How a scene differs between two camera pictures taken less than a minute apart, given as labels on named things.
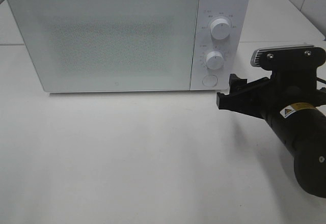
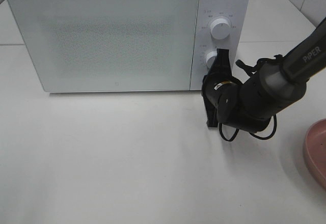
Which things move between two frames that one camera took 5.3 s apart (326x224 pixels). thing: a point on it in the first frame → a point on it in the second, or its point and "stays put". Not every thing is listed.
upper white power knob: [220, 28] stays put
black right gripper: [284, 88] → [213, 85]
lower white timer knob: [215, 60] stays put
